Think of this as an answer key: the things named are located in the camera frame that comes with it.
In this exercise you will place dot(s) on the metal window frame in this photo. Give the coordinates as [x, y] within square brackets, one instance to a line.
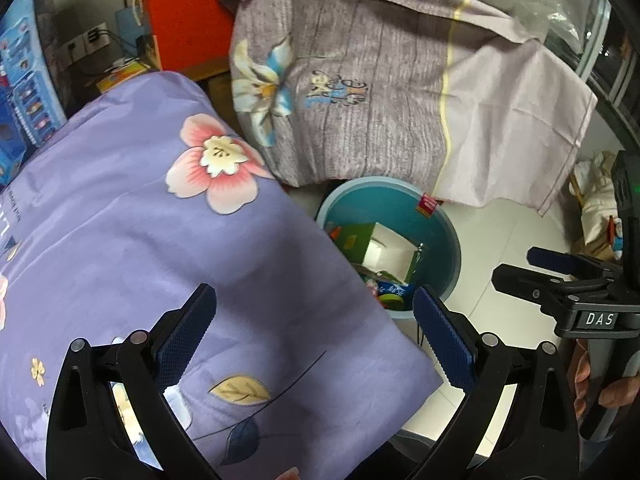
[615, 70]

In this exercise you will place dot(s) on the purple floral cloth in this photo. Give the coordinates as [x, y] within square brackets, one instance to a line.
[150, 240]

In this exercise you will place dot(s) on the yellow flat box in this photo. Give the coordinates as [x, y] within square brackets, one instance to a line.
[120, 76]

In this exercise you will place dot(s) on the green cardboard box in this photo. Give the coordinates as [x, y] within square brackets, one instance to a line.
[385, 250]

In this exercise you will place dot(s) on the clear plastic sheet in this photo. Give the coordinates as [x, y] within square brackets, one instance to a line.
[555, 0]

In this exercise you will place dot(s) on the wall socket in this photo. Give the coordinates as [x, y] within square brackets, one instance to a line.
[87, 42]

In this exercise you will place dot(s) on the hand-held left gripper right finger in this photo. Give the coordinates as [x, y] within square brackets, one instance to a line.
[445, 347]

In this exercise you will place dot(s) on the person's right hand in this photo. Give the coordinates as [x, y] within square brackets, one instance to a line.
[580, 375]

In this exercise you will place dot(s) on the blue toy box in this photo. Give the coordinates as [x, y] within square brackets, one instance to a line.
[25, 85]

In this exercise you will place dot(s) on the white plastic bag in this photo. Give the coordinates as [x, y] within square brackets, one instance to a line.
[595, 200]

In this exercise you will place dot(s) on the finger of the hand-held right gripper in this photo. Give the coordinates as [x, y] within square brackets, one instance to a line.
[525, 285]
[555, 261]

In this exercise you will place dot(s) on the brown cardboard box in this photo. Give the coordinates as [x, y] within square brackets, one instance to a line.
[220, 95]

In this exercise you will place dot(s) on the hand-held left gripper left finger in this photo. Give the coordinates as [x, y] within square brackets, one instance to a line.
[187, 342]

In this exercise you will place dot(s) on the teal plastic bucket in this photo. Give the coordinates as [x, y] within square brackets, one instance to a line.
[440, 250]

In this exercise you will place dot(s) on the small blue box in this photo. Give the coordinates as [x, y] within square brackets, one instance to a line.
[131, 30]

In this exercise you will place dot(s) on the grey floral cloth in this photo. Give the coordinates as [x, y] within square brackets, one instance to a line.
[390, 70]

